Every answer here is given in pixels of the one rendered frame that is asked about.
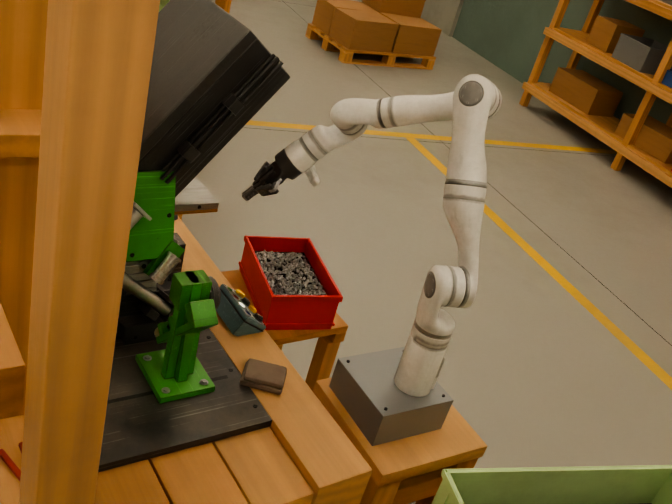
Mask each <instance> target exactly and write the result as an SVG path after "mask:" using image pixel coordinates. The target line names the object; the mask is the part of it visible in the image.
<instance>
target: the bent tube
mask: <svg viewBox="0 0 672 504"><path fill-rule="evenodd" d="M142 217H145V218H146V219H148V220H149V221H151V220H152V218H151V217H150V216H149V215H148V214H147V213H146V212H145V211H144V210H143V209H142V208H141V207H140V206H139V205H138V204H137V203H135V202H134V203H133V211H132V219H131V226H130V230H131V229H132V228H133V226H134V225H135V224H136V223H137V222H138V221H139V220H140V219H141V218H142ZM122 288H124V289H125V290H127V291H128V292H130V293H131V294H132V295H134V296H135V297H137V298H138V299H140V300H141V301H143V302H144V303H146V304H147V305H149V306H150V307H151V308H153V309H154V310H156V311H157V312H159V313H160V314H162V315H163V316H166V315H168V314H169V313H170V311H171V309H172V306H171V305H170V304H168V303H167V302H165V301H164V300H163V299H161V298H160V297H158V296H157V295H155V294H154V293H153V292H151V291H150V290H148V289H147V288H145V287H144V286H143V285H141V284H140V283H138V282H137V281H136V280H134V279H133V278H131V277H130V276H128V275H127V274H126V273H124V279H123V287H122Z"/></svg>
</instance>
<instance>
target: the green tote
mask: <svg viewBox="0 0 672 504"><path fill-rule="evenodd" d="M441 476H442V479H443V480H442V482H441V484H440V486H439V488H438V491H437V493H436V495H435V497H434V499H433V501H432V504H638V503H652V504H672V465H632V466H575V467H518V468H461V469H443V470H442V473H441Z"/></svg>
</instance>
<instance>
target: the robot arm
mask: <svg viewBox="0 0 672 504"><path fill-rule="evenodd" d="M501 104H502V96H501V93H500V91H499V89H498V88H497V87H496V86H495V85H494V84H493V83H492V82H491V81H490V80H489V79H487V78H486V77H484V76H482V75H479V74H470V75H467V76H465V77H464V78H462V79H461V80H460V82H459V83H458V84H457V86H456V88H455V91H454V92H450V93H444V94H435V95H401V96H394V97H388V98H382V99H365V98H348V99H344V100H341V101H339V102H337V103H336V104H335V105H334V106H333V107H332V109H331V112H330V117H331V120H332V122H333V123H334V124H333V125H331V126H329V127H326V126H323V125H317V126H315V127H314V128H312V129H311V130H310V131H308V132H307V133H306V134H304V135H303V136H302V137H300V138H299V139H297V140H295V141H293V142H292V143H291V144H289V145H288V146H287V147H285V148H284V149H283V150H281V151H280V152H279V153H277V154H276V155H275V161H274V162H273V163H272V164H269V163H268V162H267V161H266V162H265V163H264V164H263V166H262V167H261V168H260V170H259V171H258V173H257V174H256V175H255V177H254V180H255V181H254V182H253V183H252V184H253V185H252V186H250V187H249V188H248V189H246V190H245V191H244V192H242V198H243V199H244V200H245V201H249V200H250V199H251V198H253V197H254V196H255V195H257V194H260V195H261V196H268V195H273V194H277V193H278V192H279V190H278V189H277V188H278V186H279V185H280V184H282V183H283V182H284V181H285V180H286V179H287V178H289V179H291V180H294V179H295V178H297V177H298V176H299V175H301V174H302V173H303V172H304V173H305V175H306V177H307V178H308V180H309V182H310V183H311V184H312V186H313V187H315V186H316V185H318V184H319V182H320V180H319V177H318V174H317V171H316V168H315V165H314V164H315V163H316V162H317V161H318V160H319V159H321V158H322V157H323V156H325V155H326V154H327V153H329V152H330V151H331V150H333V149H335V148H338V147H340V146H343V145H345V144H347V143H349V142H352V141H354V140H356V139H357V138H359V137H360V136H361V135H362V134H363V133H364V132H365V131H366V129H367V127H368V125H371V126H373V127H375V128H378V129H385V128H392V127H399V126H405V125H412V124H418V123H425V122H433V121H445V120H453V126H452V141H451V147H450V153H449V159H448V166H447V174H446V180H445V186H444V195H443V209H444V213H445V215H446V218H447V220H448V222H449V225H450V227H451V229H452V231H453V233H454V236H455V239H456V242H457V246H458V266H446V265H434V266H432V267H431V268H430V270H429V271H428V273H427V276H426V278H425V282H424V285H423V289H422V292H421V296H420V299H419V302H418V306H417V312H416V317H415V320H414V323H413V326H412V329H411V332H410V334H409V337H408V340H407V343H406V346H405V348H404V351H403V354H402V357H401V360H400V362H399V365H398V368H397V371H396V374H395V377H394V382H395V385H396V386H397V387H398V388H399V389H400V390H401V391H402V392H404V393H406V394H408V395H411V396H415V397H423V396H426V395H427V394H429V393H430V390H431V389H433V388H434V387H435V384H436V381H437V379H438V376H439V374H440V371H441V369H442V366H443V363H444V361H445V357H444V355H445V352H446V349H447V347H448V344H449V342H450V339H451V336H452V334H453V331H454V329H455V321H454V319H453V318H452V316H451V315H450V314H449V313H447V312H446V311H444V310H443V309H441V307H453V308H468V307H470V306H471V305H472V304H473V302H474V300H475V297H476V293H477V286H478V267H479V244H480V233H481V225H482V217H483V210H484V205H485V197H486V188H487V165H486V156H485V131H486V126H487V120H488V119H490V118H492V117H493V116H494V115H495V114H497V112H498V111H499V109H500V107H501Z"/></svg>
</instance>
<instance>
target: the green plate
mask: <svg viewBox="0 0 672 504"><path fill-rule="evenodd" d="M165 172H166V171H165ZM165 172H164V171H161V170H156V171H138V173H137V180H136V188H135V196H134V202H135V203H137V204H138V205H139V206H140V207H141V208H142V209H143V210H144V211H145V212H146V213H147V214H148V215H149V216H150V217H151V218H152V220H151V221H149V220H148V219H146V218H145V217H142V218H141V219H140V220H139V221H138V222H137V223H136V224H135V225H134V226H133V228H132V229H131V230H130V234H129V241H128V249H127V257H126V262H132V261H142V260H151V259H157V258H158V257H159V256H160V254H161V253H162V252H163V251H164V249H165V248H166V247H167V246H168V244H169V243H170V242H171V241H172V240H173V241H174V215H175V188H176V176H175V177H174V178H173V180H172V181H171V182H170V183H169V184H166V183H165V181H166V180H167V179H168V178H169V177H170V176H171V175H172V174H173V172H174V171H172V172H171V173H170V174H169V175H168V176H167V177H166V178H165V179H164V180H163V181H162V180H161V179H160V177H161V176H162V175H163V174H164V173H165Z"/></svg>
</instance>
